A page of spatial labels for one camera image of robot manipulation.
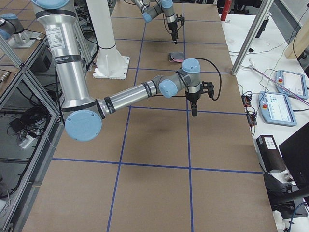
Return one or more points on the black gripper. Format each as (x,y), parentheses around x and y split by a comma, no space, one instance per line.
(192,97)
(172,27)

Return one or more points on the pink towel with grey back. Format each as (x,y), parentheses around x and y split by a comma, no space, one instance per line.
(177,56)

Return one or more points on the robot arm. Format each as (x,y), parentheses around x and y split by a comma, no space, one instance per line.
(150,9)
(84,114)

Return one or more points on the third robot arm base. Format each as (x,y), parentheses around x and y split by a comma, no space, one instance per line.
(14,32)

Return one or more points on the red bottle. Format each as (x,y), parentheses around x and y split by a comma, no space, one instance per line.
(225,10)

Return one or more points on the near blue teach pendant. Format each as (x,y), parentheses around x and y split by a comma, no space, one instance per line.
(276,109)

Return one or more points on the blue teach pendant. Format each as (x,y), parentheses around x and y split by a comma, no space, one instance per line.
(276,109)
(294,82)

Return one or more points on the black box with label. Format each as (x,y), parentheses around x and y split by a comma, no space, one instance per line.
(271,157)

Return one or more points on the far blue teach pendant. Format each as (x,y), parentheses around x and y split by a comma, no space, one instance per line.
(294,82)

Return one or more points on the black monitor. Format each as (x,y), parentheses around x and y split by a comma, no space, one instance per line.
(295,152)

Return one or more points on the white power strip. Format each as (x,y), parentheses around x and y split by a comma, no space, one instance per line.
(25,142)

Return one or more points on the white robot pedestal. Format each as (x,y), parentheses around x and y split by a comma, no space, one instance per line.
(110,63)

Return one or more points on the aluminium frame post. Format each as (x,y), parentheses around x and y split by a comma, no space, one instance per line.
(258,20)

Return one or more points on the aluminium frame rack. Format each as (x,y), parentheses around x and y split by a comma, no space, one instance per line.
(28,106)

